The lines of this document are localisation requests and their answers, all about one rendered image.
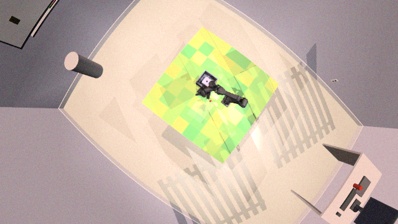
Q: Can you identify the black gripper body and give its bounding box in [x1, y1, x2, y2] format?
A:
[201, 85, 212, 97]

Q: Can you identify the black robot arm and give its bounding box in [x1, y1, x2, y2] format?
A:
[206, 81, 248, 108]

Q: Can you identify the white plate with hole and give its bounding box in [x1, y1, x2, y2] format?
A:
[202, 77, 212, 86]

